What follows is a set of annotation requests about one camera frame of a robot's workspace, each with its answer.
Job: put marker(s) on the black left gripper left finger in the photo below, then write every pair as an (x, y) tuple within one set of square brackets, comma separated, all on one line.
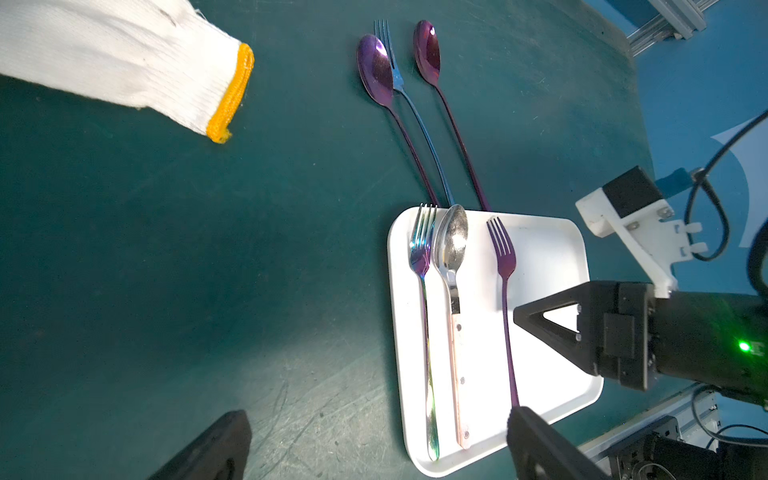
[(220, 452)]

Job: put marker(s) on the purple spoon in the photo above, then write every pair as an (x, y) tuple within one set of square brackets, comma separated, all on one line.
[(377, 77), (427, 56)]

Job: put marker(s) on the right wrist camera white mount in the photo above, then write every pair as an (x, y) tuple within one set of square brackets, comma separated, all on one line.
[(632, 207)]

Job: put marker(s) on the silver spoon pink handle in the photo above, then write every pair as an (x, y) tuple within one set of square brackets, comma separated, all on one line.
[(447, 255)]

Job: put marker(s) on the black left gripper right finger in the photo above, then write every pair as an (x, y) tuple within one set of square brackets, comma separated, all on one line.
[(540, 452)]

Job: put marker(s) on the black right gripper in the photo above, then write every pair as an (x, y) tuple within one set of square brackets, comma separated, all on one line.
[(613, 336)]

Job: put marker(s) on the rainbow iridescent fork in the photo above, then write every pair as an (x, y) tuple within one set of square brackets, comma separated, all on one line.
[(420, 260)]

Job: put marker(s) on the blue iridescent fork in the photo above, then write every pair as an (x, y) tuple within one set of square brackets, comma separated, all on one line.
[(382, 31)]

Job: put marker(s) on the purple fork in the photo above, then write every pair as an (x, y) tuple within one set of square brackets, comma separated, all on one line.
[(506, 265)]

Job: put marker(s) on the white plastic tray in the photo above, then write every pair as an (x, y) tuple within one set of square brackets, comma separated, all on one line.
[(551, 257)]

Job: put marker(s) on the white knit glove yellow cuff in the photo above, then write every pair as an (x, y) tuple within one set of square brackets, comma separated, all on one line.
[(162, 55)]

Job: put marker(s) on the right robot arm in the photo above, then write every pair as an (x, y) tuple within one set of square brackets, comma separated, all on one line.
[(717, 339)]

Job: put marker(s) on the right side table rail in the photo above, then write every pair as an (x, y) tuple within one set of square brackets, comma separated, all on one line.
[(678, 19)]

